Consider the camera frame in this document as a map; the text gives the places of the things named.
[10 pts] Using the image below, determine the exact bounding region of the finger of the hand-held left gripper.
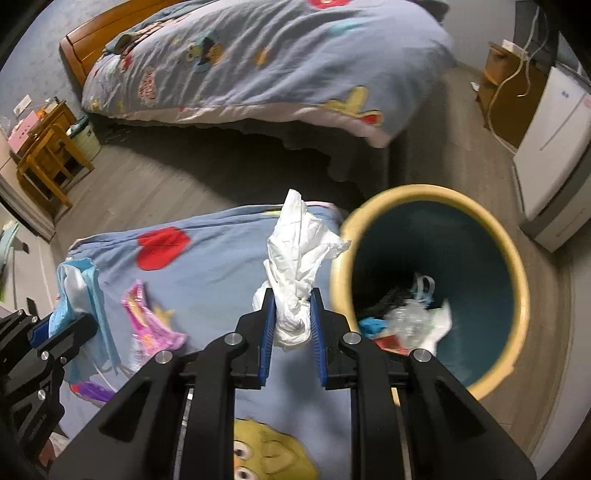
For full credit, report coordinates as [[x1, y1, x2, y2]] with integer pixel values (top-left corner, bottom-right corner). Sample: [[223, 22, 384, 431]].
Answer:
[[25, 311, 99, 370]]

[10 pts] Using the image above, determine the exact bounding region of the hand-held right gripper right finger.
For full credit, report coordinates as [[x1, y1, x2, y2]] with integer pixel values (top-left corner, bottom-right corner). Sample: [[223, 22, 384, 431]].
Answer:
[[310, 287, 539, 480]]

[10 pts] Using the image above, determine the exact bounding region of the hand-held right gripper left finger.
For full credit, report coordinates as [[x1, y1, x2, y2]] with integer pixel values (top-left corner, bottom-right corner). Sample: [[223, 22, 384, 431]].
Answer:
[[48, 287, 278, 480]]

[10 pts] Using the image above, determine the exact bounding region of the blue face mask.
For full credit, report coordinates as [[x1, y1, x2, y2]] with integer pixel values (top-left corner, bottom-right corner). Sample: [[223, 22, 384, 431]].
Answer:
[[48, 258, 123, 374], [358, 316, 387, 339]]

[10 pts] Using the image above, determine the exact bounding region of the clear plastic bag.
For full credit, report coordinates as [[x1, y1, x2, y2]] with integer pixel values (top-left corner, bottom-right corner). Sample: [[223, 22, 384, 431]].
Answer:
[[383, 298, 437, 347]]

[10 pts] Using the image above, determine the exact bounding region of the white tissue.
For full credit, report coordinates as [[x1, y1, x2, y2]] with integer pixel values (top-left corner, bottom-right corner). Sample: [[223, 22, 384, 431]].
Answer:
[[252, 188, 352, 354]]

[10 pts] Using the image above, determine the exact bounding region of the yellow rimmed teal trash bin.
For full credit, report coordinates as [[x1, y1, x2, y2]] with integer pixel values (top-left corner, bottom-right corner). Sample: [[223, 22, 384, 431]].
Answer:
[[329, 184, 531, 401]]

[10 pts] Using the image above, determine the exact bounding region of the pink snack wrapper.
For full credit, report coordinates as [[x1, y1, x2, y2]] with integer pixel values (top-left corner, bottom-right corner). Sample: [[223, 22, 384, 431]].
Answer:
[[121, 279, 188, 372]]

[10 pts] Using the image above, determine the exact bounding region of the small blue printed blanket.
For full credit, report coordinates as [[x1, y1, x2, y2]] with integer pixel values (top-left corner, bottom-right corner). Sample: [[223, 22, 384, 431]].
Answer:
[[55, 200, 352, 480]]

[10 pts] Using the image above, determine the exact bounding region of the wooden side table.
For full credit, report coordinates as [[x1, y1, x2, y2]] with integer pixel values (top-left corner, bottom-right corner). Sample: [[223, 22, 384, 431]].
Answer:
[[16, 100, 95, 208]]

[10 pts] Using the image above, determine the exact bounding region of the dark bed base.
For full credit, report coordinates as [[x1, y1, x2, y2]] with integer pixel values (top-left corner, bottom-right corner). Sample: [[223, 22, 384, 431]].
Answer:
[[88, 111, 402, 206]]

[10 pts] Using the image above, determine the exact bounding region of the green and white bucket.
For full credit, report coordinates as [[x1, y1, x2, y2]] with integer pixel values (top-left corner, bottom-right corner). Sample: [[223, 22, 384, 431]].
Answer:
[[67, 115, 102, 162]]

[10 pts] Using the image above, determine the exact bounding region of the pink box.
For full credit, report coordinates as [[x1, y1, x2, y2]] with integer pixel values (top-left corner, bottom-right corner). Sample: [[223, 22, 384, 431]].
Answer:
[[7, 113, 40, 153]]

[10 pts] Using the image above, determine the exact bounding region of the wooden headboard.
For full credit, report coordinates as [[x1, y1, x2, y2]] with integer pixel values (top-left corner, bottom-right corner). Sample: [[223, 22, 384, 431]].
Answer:
[[60, 0, 185, 88]]

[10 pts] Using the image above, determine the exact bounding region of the bed with patterned quilt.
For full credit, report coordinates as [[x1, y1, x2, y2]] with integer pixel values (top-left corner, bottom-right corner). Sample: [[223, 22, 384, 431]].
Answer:
[[81, 0, 458, 148]]

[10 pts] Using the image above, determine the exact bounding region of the wooden side cabinet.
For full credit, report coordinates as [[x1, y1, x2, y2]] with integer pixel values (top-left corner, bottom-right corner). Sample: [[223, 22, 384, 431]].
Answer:
[[475, 41, 548, 148]]

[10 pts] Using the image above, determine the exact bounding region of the white floor appliance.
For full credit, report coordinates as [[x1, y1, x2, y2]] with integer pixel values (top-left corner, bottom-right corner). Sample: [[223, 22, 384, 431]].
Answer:
[[512, 67, 591, 252]]

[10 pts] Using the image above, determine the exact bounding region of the white cable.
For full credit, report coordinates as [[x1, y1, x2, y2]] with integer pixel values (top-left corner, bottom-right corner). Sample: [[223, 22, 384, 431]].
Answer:
[[487, 4, 548, 153]]

